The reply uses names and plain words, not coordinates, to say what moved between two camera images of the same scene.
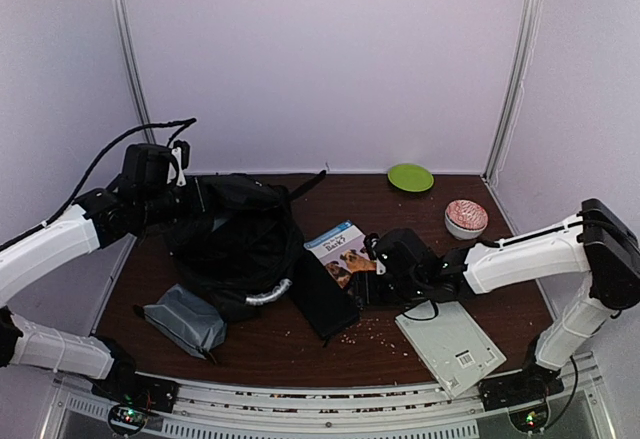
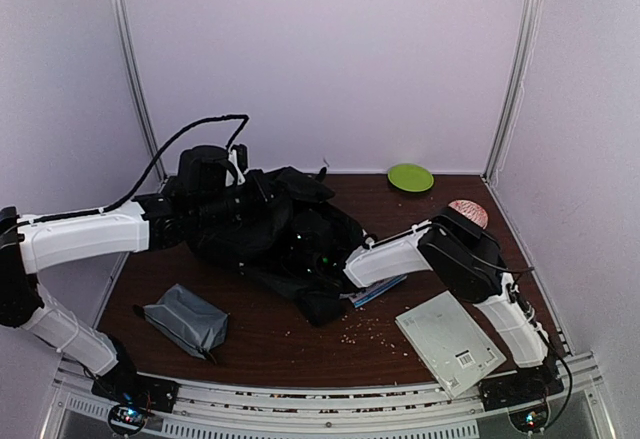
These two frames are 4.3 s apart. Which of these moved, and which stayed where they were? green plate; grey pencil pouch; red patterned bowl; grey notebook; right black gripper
Moved: right black gripper
Stayed: grey notebook; grey pencil pouch; green plate; red patterned bowl
